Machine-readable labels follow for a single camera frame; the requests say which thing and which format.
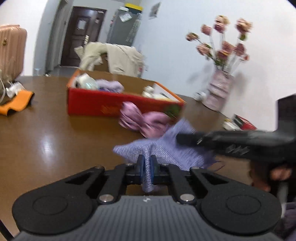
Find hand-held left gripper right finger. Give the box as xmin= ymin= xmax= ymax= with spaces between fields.
xmin=150 ymin=154 xmax=223 ymax=205

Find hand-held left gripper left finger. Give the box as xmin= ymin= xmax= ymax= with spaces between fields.
xmin=65 ymin=154 xmax=145 ymax=205

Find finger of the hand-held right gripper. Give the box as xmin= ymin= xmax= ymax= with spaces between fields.
xmin=176 ymin=131 xmax=204 ymax=147

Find lavender knitted cloth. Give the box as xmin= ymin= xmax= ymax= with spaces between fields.
xmin=113 ymin=118 xmax=225 ymax=193

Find pink satin cloth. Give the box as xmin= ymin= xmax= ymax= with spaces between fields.
xmin=119 ymin=101 xmax=173 ymax=138

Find red orange cardboard box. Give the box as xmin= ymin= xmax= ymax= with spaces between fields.
xmin=66 ymin=70 xmax=186 ymax=118

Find person's right hand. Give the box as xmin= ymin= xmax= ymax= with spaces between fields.
xmin=251 ymin=161 xmax=293 ymax=192

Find red black small box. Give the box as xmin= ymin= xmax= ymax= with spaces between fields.
xmin=223 ymin=113 xmax=257 ymax=131

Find pink glazed vase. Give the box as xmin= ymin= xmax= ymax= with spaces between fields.
xmin=203 ymin=69 xmax=234 ymax=112

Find purple fluffy cloth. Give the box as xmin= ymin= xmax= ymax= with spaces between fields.
xmin=96 ymin=79 xmax=125 ymax=93

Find pink artificial flowers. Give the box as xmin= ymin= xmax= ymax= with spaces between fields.
xmin=186 ymin=15 xmax=253 ymax=73

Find white plastic bag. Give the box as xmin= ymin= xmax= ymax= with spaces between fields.
xmin=75 ymin=73 xmax=100 ymax=90

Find beige coat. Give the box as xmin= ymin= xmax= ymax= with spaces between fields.
xmin=74 ymin=42 xmax=145 ymax=77

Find grey refrigerator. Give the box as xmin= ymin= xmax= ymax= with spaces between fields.
xmin=106 ymin=8 xmax=142 ymax=48

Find orange fabric piece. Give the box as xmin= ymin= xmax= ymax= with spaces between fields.
xmin=0 ymin=91 xmax=35 ymax=116

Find dark brown door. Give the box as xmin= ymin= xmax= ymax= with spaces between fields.
xmin=60 ymin=6 xmax=107 ymax=67

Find yellow black box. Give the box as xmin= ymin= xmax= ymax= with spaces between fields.
xmin=124 ymin=3 xmax=143 ymax=12

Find pink suitcase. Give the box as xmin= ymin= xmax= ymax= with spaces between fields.
xmin=0 ymin=24 xmax=28 ymax=82

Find wall poster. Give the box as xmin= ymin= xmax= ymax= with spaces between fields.
xmin=149 ymin=2 xmax=161 ymax=19

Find white power adapter with cable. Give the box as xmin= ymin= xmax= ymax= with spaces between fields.
xmin=0 ymin=70 xmax=25 ymax=103

